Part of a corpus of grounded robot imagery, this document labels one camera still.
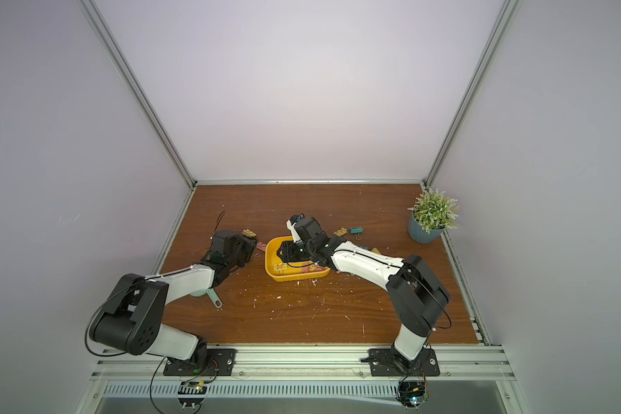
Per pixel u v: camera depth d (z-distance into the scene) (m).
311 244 0.66
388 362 0.73
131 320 0.44
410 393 0.68
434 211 0.88
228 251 0.74
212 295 0.85
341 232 0.99
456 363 0.74
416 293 0.45
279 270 0.90
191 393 0.71
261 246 0.97
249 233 1.01
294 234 0.77
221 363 0.73
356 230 1.02
